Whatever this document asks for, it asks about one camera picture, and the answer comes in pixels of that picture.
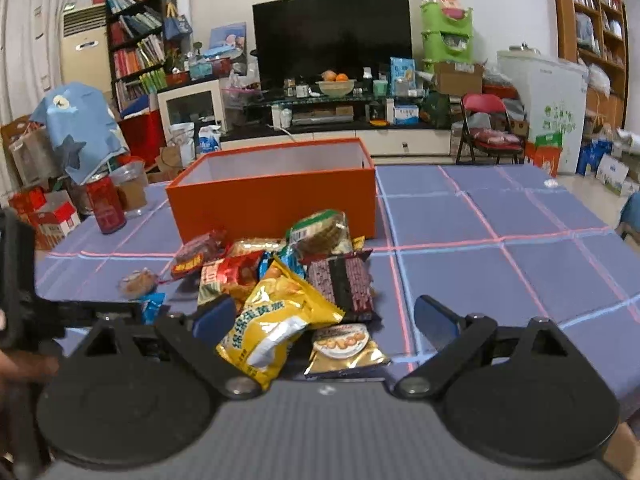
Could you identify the red white carton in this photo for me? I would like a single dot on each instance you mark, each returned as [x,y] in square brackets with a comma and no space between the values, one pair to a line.
[52,222]

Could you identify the white television cabinet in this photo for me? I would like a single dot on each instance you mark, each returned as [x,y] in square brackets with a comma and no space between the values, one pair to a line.
[390,142]

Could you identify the wooden wall shelf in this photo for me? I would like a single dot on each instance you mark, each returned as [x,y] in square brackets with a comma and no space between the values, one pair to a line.
[565,10]

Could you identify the blue picture board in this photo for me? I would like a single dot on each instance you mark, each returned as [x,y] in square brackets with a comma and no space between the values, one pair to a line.
[227,35]

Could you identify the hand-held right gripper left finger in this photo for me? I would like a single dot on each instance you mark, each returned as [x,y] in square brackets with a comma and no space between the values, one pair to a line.
[215,316]

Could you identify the blue white tissue box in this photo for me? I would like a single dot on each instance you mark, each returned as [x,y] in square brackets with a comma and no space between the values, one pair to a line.
[406,116]

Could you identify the blue white carton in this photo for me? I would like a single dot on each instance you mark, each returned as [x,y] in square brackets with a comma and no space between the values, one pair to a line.
[595,157]

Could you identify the blue hanging bag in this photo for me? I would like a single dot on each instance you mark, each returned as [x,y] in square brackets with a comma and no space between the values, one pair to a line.
[177,27]

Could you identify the blue star print cloth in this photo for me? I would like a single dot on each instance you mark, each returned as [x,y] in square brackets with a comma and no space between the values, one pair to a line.
[75,125]

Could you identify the gold snack packet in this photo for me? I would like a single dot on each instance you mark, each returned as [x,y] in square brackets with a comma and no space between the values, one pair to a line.
[345,355]

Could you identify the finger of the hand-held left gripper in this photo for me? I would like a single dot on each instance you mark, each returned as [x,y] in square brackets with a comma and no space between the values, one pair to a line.
[85,309]

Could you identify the small white object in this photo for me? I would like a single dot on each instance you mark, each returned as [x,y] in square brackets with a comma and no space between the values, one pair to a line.
[550,183]

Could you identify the clear-wrapped brown cake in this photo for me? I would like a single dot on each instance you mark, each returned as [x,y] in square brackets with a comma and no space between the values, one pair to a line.
[137,282]

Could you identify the green stacked plastic bins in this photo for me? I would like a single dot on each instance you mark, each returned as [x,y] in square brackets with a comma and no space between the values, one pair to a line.
[432,35]

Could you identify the white chest freezer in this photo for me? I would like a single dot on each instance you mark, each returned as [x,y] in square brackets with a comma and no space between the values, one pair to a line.
[545,90]

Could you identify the pink chair cushion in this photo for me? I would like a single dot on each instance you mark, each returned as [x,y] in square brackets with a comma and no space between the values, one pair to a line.
[495,137]

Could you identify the brown cardboard box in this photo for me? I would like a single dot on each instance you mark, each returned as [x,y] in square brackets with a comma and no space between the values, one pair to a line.
[457,80]

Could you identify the white blue bag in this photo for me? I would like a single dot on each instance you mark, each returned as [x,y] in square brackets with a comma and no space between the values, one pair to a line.
[210,141]

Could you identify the blue checked tablecloth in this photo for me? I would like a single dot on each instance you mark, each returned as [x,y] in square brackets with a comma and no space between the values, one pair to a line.
[500,280]

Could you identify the red folding chair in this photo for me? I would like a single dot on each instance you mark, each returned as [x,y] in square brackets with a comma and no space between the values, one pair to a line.
[482,105]

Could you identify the red can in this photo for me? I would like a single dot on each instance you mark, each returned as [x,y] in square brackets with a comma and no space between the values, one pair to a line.
[106,207]

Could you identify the dark red striped snack packet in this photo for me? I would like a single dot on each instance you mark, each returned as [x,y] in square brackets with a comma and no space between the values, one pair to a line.
[340,285]

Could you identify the orange white carton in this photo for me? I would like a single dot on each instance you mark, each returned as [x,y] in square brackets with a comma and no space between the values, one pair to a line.
[545,157]

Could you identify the large worn cardboard box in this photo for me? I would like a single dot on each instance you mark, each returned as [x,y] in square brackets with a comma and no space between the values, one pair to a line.
[25,155]

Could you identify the clear plastic jar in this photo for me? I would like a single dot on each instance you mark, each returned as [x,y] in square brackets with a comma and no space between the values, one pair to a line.
[131,192]

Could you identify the small white glass-door cabinet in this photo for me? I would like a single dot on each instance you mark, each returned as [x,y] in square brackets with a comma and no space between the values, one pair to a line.
[190,105]

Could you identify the dark green bag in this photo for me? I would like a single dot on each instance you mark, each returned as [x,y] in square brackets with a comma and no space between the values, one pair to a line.
[436,110]

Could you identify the yellowish fruit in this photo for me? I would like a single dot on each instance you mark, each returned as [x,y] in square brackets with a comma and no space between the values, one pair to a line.
[328,75]

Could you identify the dark bookshelf with books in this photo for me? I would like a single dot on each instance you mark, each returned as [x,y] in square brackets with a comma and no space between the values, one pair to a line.
[135,50]

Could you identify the orange cardboard box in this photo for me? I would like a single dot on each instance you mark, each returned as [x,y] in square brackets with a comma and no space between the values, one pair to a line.
[270,200]

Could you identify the red storage box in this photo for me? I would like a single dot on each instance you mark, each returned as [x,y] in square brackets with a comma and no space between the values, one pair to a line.
[142,135]

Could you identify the white curtain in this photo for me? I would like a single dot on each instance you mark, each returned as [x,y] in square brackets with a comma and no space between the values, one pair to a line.
[25,50]

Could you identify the black flat television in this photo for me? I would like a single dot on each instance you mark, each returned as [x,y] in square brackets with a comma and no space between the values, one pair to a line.
[330,35]

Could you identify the tall blue box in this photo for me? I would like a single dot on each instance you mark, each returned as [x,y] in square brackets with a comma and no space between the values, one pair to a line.
[402,75]

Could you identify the small blue snack packet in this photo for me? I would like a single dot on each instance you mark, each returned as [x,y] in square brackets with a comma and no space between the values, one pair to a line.
[152,307]

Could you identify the person's left hand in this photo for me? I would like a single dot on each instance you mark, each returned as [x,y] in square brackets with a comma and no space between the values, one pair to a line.
[30,366]

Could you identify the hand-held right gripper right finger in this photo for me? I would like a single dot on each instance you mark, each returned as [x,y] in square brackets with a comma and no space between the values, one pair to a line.
[435,317]

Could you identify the yellow chips packet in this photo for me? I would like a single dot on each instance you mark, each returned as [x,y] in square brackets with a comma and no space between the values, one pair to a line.
[280,305]

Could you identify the beige floor air conditioner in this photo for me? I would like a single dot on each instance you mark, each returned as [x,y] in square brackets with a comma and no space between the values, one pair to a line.
[87,55]

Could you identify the fruit bowl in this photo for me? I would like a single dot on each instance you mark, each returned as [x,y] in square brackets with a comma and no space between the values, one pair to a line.
[335,89]

